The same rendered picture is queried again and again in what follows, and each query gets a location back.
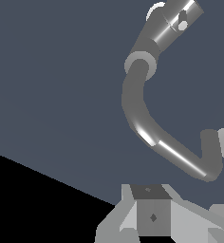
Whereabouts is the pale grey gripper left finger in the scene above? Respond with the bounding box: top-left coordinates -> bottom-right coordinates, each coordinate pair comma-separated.
94,183 -> 224,243

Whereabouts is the grey metal faucet with spout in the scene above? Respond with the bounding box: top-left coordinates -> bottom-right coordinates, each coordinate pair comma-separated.
121,0 -> 224,183

